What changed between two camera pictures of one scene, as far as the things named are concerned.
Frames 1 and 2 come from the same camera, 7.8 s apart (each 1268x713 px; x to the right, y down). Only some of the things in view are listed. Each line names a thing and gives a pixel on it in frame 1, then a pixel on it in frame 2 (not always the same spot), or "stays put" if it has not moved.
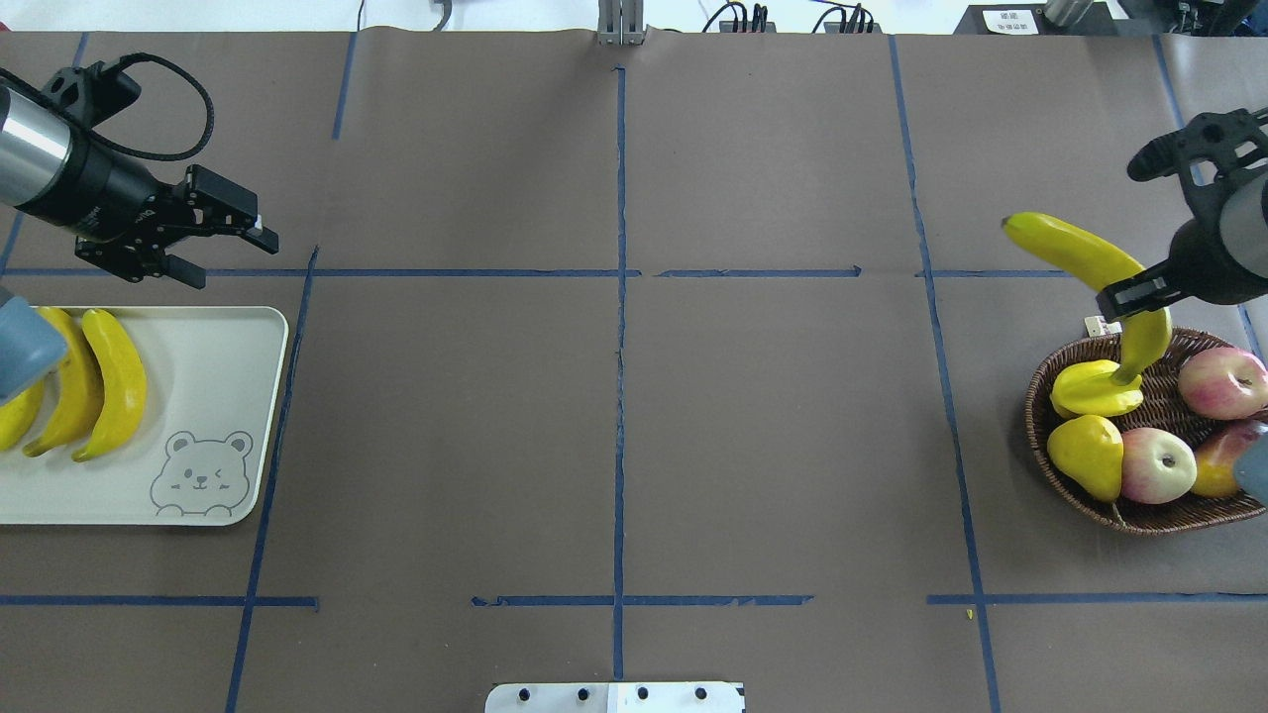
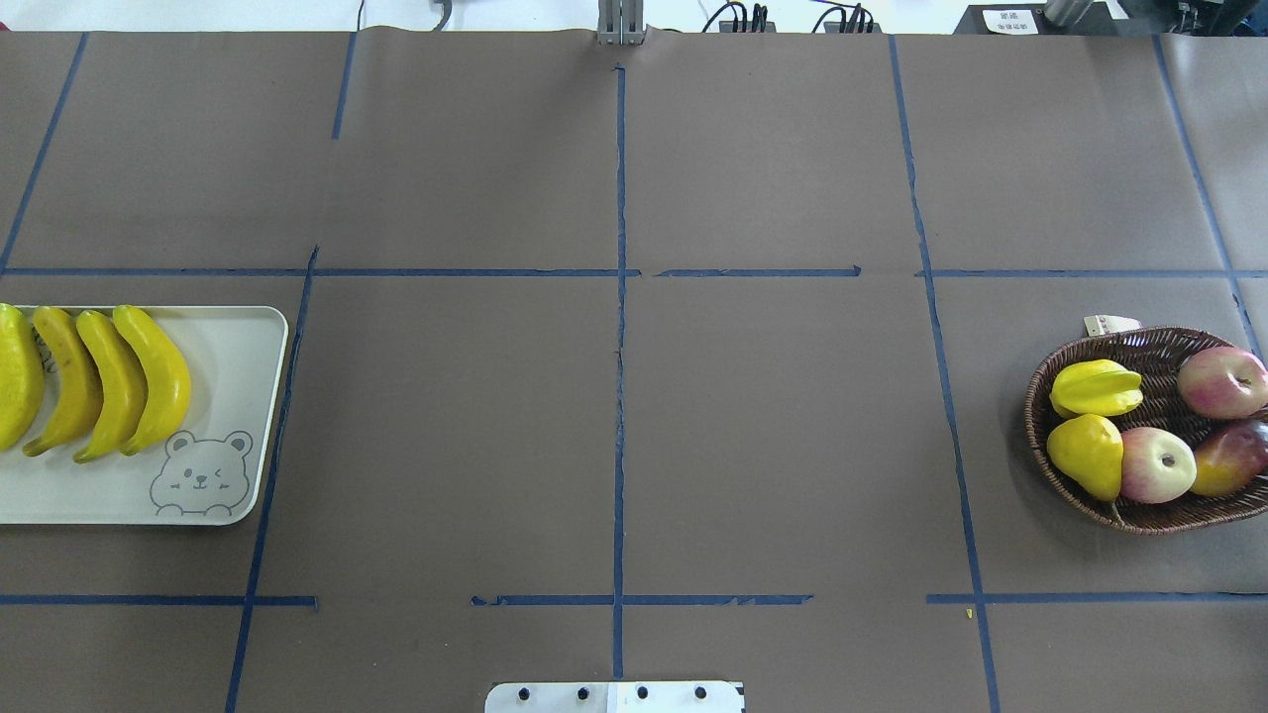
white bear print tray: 196,455 stays put
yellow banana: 1096,263 -> 168,382
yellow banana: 125,385 stays put
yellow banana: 80,403 stays put
